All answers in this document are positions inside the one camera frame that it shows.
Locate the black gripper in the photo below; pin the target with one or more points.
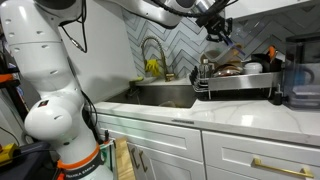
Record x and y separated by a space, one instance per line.
216 26

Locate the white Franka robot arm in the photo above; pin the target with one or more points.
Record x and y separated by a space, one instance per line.
43 66

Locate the stainless steel drying rack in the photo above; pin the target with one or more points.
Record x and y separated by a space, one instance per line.
240 83

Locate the wooden plate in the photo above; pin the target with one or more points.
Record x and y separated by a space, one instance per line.
237 50

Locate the round wooden bowl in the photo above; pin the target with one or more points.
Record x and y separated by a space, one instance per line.
205 58

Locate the copper metal bowl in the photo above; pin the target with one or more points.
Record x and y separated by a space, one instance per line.
228 70

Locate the clear bottle with cap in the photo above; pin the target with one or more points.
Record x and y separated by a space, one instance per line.
206 70

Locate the white ceramic bowl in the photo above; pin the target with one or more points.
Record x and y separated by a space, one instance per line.
252 67

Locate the white upper cabinet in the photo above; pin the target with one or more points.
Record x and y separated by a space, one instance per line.
266 7

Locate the black pan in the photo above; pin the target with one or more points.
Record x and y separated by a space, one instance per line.
263 61

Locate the orange kitchen utensil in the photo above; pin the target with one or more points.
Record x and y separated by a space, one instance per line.
272 51

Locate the brass spring kitchen faucet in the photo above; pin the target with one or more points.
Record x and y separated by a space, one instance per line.
163 56

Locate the small black dispenser bottle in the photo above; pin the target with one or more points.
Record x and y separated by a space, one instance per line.
278 96

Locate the yellow rubber glove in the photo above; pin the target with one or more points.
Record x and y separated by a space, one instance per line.
152 67

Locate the dark water filter pitcher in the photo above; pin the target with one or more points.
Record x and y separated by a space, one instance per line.
301 73

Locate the stainless steel sink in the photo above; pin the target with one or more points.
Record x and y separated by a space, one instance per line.
156 95

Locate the green sponge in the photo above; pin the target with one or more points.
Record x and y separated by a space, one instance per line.
136 79

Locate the white cabinet doors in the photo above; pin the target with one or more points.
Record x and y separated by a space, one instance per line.
260 150

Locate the white tall side panel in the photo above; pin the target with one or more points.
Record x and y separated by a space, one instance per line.
106 56

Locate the white shaker drawer front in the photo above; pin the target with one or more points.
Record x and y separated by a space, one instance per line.
150 133

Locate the white shaker cabinet door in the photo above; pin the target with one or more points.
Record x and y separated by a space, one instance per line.
173 166

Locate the wooden cutting board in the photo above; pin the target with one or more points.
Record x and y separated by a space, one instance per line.
124 160

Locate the black metal shelf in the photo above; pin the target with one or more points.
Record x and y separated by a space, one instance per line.
13 96

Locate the black box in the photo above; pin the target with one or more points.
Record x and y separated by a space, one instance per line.
30 163

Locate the yellow handheld device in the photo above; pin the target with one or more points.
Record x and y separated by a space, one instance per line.
8 153

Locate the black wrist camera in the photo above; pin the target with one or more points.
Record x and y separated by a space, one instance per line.
204 20

